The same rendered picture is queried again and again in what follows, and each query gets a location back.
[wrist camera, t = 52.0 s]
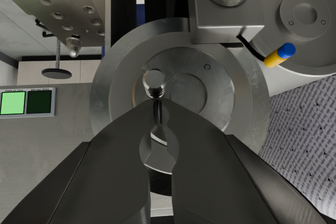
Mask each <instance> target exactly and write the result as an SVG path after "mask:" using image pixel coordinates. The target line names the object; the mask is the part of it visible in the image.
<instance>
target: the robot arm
mask: <svg viewBox="0 0 336 224"><path fill-rule="evenodd" d="M158 115H159V124H160V126H163V128H164V129H165V130H166V131H167V152H168V153H169V154H170V155H171V156H172V157H173V159H174V160H175V162H176V163H175V165H174V167H173V168H172V172H171V201H172V209H173V217H174V224H330V223H329V222H328V221H327V220H326V219H325V217H324V216H323V215H322V214H321V213H320V212H319V210H318V209H317V208H316V207H315V206H314V205H313V204H312V203H311V202H310V201H309V200H308V199H307V198H306V197H305V196H304V195H303V194H302V193H301V192H300V191H299V190H298V189H297V188H296V187H295V186H294V185H293V184H292V183H290V182H289V181H288V180H287V179H286V178H285V177H283V176H282V175H281V174H280V173H279V172H277V171H276V170H275V169H274V168H273V167H271V166H270V165H269V164H268V163H267V162H265V161H264V160H263V159H262V158H261V157H259V156H258V155H257V154H256V153H255V152H253V151H252V150H251V149H250V148H249V147H247V146H246V145H245V144H244V143H243V142H241V141H240V140H239V139H238V138H237V137H235V136H234V135H233V134H227V135H226V134H225V133H224V132H222V131H221V130H220V129H219V128H218V127H216V126H215V125H214V124H213V123H211V122H210V121H208V120H207V119H205V118H204V117H202V116H200V115H199V114H197V113H195V112H193V111H191V110H189V109H187V108H185V107H183V106H181V105H179V104H177V103H175V102H173V101H172V100H170V99H167V98H162V99H158V100H155V99H147V100H145V101H144V102H142V103H141V104H139V105H137V106H136V107H134V108H132V109H131V110H129V111H128V112H126V113H124V114H123V115H121V116H120V117H118V118H116V119H115V120H114V121H112V122H111V123H110V124H108V125H107V126H106V127H104V128H103V129H102V130H101V131H100V132H99V133H98V134H97V135H96V136H95V137H94V138H93V139H92V140H91V141H83V142H82V143H81V144H80V145H78V146H77V147H76V148H75V149H74V150H73V151H72V152H71V153H70V154H69V155H68V156H67V157H66V158H65V159H64V160H63V161H62V162H61V163H60V164H59V165H58V166H57V167H56V168H55V169H53V170H52V171H51V172H50V173H49V174H48V175H47V176H46V177H45V178H44V179H43V180H42V181H41V182H40V183H39V184H38V185H37V186H36V187H35V188H34V189H33V190H32V191H31V192H30V193H28V194H27V195H26V196H25V197H24V198H23V199H22V200H21V201H20V202H19V204H18V205H17V206H16V207H15V208H14V209H13V210H12V211H11V212H10V213H9V214H8V215H7V217H6V218H5V219H4V220H3V221H2V222H1V224H150V222H151V192H150V180H149V172H148V170H147V168H146V167H145V166H144V164H145V162H146V160H147V158H148V157H149V155H150V154H151V153H152V143H151V131H152V130H153V128H154V127H155V126H158Z"/></svg>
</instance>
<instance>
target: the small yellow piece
mask: <svg viewBox="0 0 336 224"><path fill-rule="evenodd" d="M236 38H237V39H239V40H240V41H241V42H242V43H243V44H244V45H245V46H246V48H247V49H248V50H249V51H250V52H251V53H252V54H253V55H254V56H255V57H256V58H257V59H259V60H260V61H262V62H264V64H265V65H266V66H267V67H268V68H273V67H275V66H277V65H278V64H280V63H282V62H283V61H285V60H287V59H288V58H289V57H291V56H292V55H294V54H295V52H296V48H295V46H294V45H293V44H292V43H285V44H283V45H282V46H281V47H278V48H277V49H276V50H274V51H273V52H272V53H270V54H269V55H268V56H266V57H264V56H262V55H261V54H259V53H258V52H257V51H256V50H255V49H254V48H253V47H252V46H251V45H250V44H249V42H248V41H247V40H246V39H245V38H244V37H243V36H242V35H238V36H236Z"/></svg>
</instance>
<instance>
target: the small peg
mask: <svg viewBox="0 0 336 224"><path fill-rule="evenodd" d="M142 82H143V85H144V88H145V92H146V94H147V95H148V97H150V98H151V99H155V100H156V99H160V98H161V97H162V96H163V95H164V94H165V91H166V83H167V77H166V75H165V73H164V72H163V71H162V70H160V69H157V68H152V69H149V70H148V71H146V72H145V74H144V75H143V78H142Z"/></svg>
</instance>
